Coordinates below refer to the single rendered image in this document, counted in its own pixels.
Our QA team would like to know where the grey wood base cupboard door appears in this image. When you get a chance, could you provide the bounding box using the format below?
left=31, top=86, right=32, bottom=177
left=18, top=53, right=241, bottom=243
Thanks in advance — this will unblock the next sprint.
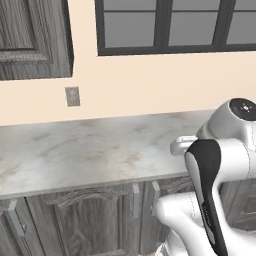
left=25, top=182, right=145, bottom=256
left=218, top=177, right=256, bottom=234
left=0, top=197, right=46, bottom=256
left=139, top=175, right=198, bottom=256

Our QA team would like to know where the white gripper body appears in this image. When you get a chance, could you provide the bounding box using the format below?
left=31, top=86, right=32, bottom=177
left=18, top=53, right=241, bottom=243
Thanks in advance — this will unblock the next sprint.
left=170, top=135, right=199, bottom=157

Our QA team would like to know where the grey wood wall cupboard door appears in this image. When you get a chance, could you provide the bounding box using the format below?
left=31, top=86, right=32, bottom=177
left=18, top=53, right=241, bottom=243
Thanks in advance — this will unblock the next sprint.
left=0, top=0, right=75, bottom=81

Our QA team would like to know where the dark-framed window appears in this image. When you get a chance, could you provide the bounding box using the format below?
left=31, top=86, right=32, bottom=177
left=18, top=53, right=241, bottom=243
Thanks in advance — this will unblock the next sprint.
left=94, top=0, right=256, bottom=57

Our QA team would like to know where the grey cupboard door handle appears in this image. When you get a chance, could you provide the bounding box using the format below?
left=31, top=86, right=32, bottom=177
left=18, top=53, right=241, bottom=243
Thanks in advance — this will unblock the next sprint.
left=131, top=182, right=142, bottom=220
left=150, top=180, right=162, bottom=217
left=5, top=198, right=28, bottom=238

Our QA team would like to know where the grey wall socket plate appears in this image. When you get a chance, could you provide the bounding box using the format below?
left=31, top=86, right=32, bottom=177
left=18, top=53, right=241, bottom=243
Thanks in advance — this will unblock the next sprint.
left=64, top=86, right=82, bottom=108

